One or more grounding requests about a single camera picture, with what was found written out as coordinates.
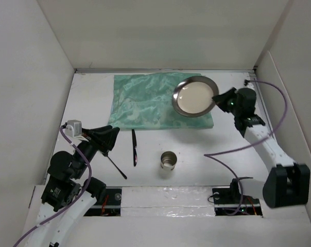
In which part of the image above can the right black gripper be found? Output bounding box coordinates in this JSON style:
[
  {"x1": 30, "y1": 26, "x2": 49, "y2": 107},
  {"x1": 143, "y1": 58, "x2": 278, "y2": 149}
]
[{"x1": 212, "y1": 87, "x2": 241, "y2": 117}]

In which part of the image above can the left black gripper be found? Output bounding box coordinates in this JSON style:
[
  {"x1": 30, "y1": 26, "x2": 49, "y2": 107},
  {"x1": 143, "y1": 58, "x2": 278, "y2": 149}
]
[{"x1": 73, "y1": 124, "x2": 119, "y2": 178}]

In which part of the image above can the stainless steel plate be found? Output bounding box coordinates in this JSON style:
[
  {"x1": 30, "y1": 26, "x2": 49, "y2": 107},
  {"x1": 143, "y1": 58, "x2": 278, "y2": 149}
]
[{"x1": 171, "y1": 76, "x2": 219, "y2": 117}]

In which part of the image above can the green patterned cloth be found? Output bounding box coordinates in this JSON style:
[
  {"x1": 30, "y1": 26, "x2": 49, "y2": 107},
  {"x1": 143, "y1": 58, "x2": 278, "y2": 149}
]
[{"x1": 108, "y1": 72, "x2": 214, "y2": 130}]

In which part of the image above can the stainless steel cup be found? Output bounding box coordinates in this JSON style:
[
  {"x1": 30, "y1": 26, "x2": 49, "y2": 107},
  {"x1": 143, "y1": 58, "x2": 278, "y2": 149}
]
[{"x1": 159, "y1": 151, "x2": 178, "y2": 179}]

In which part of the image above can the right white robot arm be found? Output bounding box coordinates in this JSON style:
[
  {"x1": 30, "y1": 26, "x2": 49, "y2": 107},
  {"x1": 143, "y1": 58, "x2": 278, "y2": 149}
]
[{"x1": 213, "y1": 87, "x2": 310, "y2": 208}]

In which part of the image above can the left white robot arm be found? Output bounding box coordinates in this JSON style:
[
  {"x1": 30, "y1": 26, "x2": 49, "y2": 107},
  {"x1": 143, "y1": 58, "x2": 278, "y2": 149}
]
[{"x1": 28, "y1": 120, "x2": 120, "y2": 246}]

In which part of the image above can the dark metal fork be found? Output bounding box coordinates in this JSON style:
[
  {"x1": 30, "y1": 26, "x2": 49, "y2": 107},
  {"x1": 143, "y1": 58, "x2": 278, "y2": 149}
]
[{"x1": 105, "y1": 154, "x2": 128, "y2": 180}]

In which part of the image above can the black table knife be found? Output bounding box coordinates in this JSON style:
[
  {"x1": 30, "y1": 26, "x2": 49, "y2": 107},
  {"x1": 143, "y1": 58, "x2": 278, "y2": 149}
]
[{"x1": 131, "y1": 129, "x2": 137, "y2": 167}]

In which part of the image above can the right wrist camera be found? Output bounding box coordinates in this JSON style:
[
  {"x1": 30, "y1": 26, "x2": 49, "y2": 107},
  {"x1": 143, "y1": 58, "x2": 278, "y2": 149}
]
[{"x1": 244, "y1": 80, "x2": 251, "y2": 86}]

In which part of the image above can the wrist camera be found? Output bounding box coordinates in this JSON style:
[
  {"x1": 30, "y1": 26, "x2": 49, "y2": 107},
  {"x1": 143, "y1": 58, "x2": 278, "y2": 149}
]
[
  {"x1": 65, "y1": 119, "x2": 82, "y2": 138},
  {"x1": 244, "y1": 80, "x2": 251, "y2": 86}
]

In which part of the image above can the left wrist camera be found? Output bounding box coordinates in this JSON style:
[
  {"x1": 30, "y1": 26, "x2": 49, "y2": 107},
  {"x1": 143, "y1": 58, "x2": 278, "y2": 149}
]
[{"x1": 65, "y1": 119, "x2": 82, "y2": 138}]

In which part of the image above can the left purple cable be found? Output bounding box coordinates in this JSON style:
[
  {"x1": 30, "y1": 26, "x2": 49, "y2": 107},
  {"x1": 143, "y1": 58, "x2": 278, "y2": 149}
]
[{"x1": 12, "y1": 125, "x2": 92, "y2": 247}]

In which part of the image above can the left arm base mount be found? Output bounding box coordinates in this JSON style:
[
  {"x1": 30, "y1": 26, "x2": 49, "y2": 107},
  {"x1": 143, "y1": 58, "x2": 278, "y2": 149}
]
[{"x1": 84, "y1": 187, "x2": 122, "y2": 217}]

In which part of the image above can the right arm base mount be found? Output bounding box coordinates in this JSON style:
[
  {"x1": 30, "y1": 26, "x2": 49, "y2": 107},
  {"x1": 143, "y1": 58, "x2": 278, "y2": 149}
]
[{"x1": 208, "y1": 179, "x2": 263, "y2": 216}]

